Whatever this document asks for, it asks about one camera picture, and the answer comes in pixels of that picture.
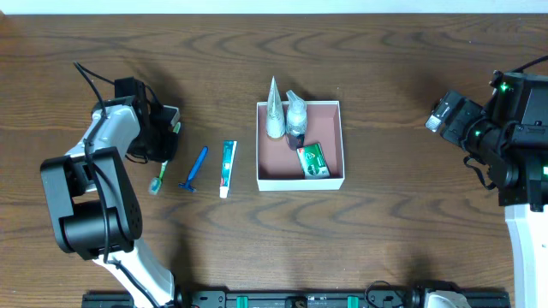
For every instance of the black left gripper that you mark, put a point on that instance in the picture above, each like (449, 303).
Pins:
(163, 139)

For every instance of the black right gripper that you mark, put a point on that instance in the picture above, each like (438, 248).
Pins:
(455, 118)

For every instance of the green white toothbrush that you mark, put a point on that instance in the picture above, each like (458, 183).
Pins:
(157, 182)

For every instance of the blue disposable razor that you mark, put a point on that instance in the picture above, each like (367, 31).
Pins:
(187, 184)

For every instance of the green white toothpaste tube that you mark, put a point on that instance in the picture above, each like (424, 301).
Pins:
(229, 148)

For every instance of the white patterned lotion tube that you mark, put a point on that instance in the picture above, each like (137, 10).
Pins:
(275, 120)

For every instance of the clear pump bottle blue liquid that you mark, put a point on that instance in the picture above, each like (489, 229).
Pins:
(296, 121)

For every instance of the green Dettol soap box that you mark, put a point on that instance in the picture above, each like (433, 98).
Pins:
(312, 160)

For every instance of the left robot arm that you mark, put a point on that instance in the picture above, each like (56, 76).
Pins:
(93, 207)

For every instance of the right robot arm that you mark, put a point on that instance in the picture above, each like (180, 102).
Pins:
(509, 136)

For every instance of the black mounting rail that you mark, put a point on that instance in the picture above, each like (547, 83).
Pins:
(220, 299)

